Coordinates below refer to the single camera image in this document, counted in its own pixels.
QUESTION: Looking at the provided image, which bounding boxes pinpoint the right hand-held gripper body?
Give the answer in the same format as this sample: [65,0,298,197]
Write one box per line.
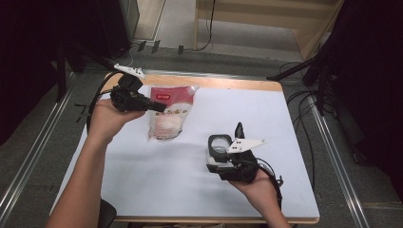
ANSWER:
[206,137,268,184]

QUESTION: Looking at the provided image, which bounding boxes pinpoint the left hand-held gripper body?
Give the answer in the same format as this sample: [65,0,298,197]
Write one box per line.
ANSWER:
[109,63,160,113]

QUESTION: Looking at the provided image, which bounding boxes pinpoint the white pouch with red label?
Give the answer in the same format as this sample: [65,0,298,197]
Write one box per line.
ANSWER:
[146,85,201,143]

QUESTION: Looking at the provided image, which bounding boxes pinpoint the person's left hand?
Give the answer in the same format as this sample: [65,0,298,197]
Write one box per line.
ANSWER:
[86,98,147,147]

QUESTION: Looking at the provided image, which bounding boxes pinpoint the person's right hand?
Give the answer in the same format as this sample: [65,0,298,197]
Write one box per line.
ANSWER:
[227,177,281,218]

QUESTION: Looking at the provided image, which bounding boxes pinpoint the white table sheet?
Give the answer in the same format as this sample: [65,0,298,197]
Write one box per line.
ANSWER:
[50,85,320,219]

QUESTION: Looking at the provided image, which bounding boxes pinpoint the black metal stand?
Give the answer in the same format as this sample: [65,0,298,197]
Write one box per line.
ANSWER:
[265,47,336,117]
[53,41,123,104]

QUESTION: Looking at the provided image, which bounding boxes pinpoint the grey cabinet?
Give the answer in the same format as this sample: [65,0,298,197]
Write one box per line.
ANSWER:
[118,0,141,42]

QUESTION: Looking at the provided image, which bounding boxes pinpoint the black curtain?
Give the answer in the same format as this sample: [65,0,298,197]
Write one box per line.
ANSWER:
[322,0,403,203]
[0,0,131,146]

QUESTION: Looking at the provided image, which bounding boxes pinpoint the black stool seat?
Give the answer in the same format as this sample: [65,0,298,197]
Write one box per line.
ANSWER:
[97,199,118,228]

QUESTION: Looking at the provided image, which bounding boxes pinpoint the wooden shelf unit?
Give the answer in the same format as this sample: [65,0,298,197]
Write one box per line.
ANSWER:
[193,0,345,61]

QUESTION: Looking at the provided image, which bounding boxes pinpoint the left hand-held gripper black cable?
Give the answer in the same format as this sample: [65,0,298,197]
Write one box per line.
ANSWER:
[86,70,125,132]

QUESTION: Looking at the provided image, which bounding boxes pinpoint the hand-held gripper black cable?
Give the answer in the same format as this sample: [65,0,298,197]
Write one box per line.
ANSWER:
[86,70,125,132]
[255,156,285,212]

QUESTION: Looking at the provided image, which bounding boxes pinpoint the white floor cable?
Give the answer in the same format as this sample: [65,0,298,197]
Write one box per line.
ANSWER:
[118,44,137,69]

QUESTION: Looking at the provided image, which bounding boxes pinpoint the right hand-held gripper black cable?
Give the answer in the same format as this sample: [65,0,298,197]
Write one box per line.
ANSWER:
[255,156,285,212]

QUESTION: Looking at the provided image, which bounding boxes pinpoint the black floor cables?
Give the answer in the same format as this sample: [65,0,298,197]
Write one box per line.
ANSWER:
[278,60,336,191]

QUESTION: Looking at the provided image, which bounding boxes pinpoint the black hanging cable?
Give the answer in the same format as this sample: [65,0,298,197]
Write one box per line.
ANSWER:
[194,0,217,52]

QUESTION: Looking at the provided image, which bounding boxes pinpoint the metal floor rail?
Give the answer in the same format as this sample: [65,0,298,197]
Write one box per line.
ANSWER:
[305,94,372,228]
[0,85,75,219]

